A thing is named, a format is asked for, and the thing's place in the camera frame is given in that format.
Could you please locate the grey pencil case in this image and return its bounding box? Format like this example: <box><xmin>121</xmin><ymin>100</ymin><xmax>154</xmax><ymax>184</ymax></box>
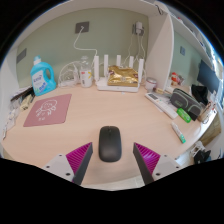
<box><xmin>169</xmin><ymin>88</ymin><xmax>203</xmax><ymax>122</ymax></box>

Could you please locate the white wall charger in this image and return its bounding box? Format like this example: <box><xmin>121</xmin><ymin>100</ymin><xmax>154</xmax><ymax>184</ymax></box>
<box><xmin>132</xmin><ymin>21</ymin><xmax>145</xmax><ymax>37</ymax></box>

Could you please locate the grey wall socket with plug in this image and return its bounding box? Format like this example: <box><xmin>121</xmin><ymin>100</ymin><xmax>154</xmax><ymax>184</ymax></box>
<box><xmin>74</xmin><ymin>21</ymin><xmax>90</xmax><ymax>34</ymax></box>

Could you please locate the pink mouse pad with drawing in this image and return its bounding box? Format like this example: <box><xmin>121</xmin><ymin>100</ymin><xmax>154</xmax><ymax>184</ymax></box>
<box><xmin>22</xmin><ymin>93</ymin><xmax>73</xmax><ymax>128</ymax></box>

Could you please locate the grey blank wall socket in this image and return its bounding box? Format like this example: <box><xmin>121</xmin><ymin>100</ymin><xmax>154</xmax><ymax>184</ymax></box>
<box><xmin>15</xmin><ymin>48</ymin><xmax>28</xmax><ymax>64</ymax></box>

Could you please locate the black computer mouse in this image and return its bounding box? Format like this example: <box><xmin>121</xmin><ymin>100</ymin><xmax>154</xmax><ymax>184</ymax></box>
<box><xmin>98</xmin><ymin>125</ymin><xmax>123</xmax><ymax>163</ymax></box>

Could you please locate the white router cable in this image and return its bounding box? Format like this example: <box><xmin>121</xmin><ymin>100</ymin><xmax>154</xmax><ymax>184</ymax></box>
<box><xmin>124</xmin><ymin>33</ymin><xmax>148</xmax><ymax>68</ymax></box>

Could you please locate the white power strip with cables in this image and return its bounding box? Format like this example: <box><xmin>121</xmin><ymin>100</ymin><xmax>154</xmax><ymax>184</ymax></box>
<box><xmin>58</xmin><ymin>60</ymin><xmax>82</xmax><ymax>88</ymax></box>

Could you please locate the white and green tube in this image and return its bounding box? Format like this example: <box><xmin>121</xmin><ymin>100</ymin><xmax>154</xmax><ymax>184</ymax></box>
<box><xmin>171</xmin><ymin>121</ymin><xmax>187</xmax><ymax>145</ymax></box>

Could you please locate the stack of books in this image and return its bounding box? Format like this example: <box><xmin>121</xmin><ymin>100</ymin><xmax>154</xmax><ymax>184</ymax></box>
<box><xmin>9</xmin><ymin>85</ymin><xmax>35</xmax><ymax>103</ymax></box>

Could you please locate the black monitor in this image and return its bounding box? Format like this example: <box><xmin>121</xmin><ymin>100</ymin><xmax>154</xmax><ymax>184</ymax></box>
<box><xmin>196</xmin><ymin>59</ymin><xmax>221</xmax><ymax>94</ymax></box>

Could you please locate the black cloth bag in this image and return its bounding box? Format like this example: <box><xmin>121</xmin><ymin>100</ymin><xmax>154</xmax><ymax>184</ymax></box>
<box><xmin>190</xmin><ymin>84</ymin><xmax>209</xmax><ymax>106</ymax></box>

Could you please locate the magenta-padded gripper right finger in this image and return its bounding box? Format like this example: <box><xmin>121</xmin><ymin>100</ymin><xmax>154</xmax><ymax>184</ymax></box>
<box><xmin>132</xmin><ymin>142</ymin><xmax>183</xmax><ymax>185</ymax></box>

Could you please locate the small yellow box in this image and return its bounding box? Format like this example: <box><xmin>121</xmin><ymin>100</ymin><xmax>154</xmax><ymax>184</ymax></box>
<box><xmin>20</xmin><ymin>94</ymin><xmax>34</xmax><ymax>111</ymax></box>

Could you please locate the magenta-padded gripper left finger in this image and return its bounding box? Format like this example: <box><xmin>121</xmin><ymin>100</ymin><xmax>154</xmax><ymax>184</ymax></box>
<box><xmin>42</xmin><ymin>142</ymin><xmax>94</xmax><ymax>186</ymax></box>

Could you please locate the clear plastic bag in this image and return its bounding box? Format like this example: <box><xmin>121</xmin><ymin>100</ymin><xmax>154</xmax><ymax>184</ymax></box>
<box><xmin>2</xmin><ymin>105</ymin><xmax>20</xmax><ymax>134</ymax></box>

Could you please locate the gold foil bag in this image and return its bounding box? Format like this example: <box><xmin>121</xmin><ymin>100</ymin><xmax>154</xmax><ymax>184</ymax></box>
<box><xmin>107</xmin><ymin>65</ymin><xmax>139</xmax><ymax>88</ymax></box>

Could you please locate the white router with antennas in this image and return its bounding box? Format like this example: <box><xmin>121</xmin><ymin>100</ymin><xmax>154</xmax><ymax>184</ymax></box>
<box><xmin>93</xmin><ymin>54</ymin><xmax>145</xmax><ymax>93</ymax></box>

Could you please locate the small red figurine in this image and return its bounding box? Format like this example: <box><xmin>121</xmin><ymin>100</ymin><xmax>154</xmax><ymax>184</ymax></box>
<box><xmin>169</xmin><ymin>71</ymin><xmax>185</xmax><ymax>87</ymax></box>

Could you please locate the blue detergent bottle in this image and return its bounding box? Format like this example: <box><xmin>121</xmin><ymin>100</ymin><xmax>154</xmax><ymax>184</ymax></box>
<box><xmin>30</xmin><ymin>55</ymin><xmax>58</xmax><ymax>97</ymax></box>

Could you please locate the white shelf unit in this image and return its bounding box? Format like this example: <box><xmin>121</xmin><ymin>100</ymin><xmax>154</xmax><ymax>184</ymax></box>
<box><xmin>6</xmin><ymin>0</ymin><xmax>221</xmax><ymax>92</ymax></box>

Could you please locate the clear plastic bottle white label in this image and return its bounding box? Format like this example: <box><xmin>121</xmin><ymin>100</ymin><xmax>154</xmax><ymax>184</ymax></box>
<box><xmin>79</xmin><ymin>55</ymin><xmax>93</xmax><ymax>88</ymax></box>

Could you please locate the white wall socket cable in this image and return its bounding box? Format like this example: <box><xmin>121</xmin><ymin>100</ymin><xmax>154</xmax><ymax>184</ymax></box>
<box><xmin>73</xmin><ymin>26</ymin><xmax>98</xmax><ymax>62</ymax></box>

